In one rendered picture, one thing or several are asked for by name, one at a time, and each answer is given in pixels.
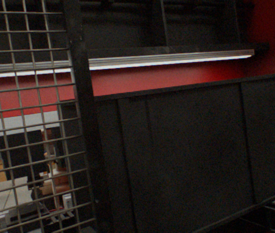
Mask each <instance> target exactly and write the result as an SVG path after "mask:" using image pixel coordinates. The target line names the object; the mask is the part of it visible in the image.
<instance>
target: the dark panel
mask: <svg viewBox="0 0 275 233"><path fill-rule="evenodd" d="M95 103H96V109H97V120H98V126H99V132H100V138H101V144H102V150H103V156H104V162H105V168H106V174H107V181H108V187H109V195H110V202H111V208H112V214H113V222H114V228H115V233H206V232H208V231H210V230H212V229H214V228H216V227H220V226H222V225H224V224H226V223H228V222H230V221H232V220H234V219H236V218H238V217H240V216H243V215H246V214H247V213H250V212H252V211H254V210H256V209H258V208H260V207H262V206H264V205H266V204H268V203H271V202H273V201H275V74H269V75H258V76H250V77H243V78H235V79H228V80H220V81H213V82H205V83H195V84H188V85H180V86H169V87H162V88H154V89H147V90H140V91H132V92H125V93H117V94H109V95H102V96H95Z"/></svg>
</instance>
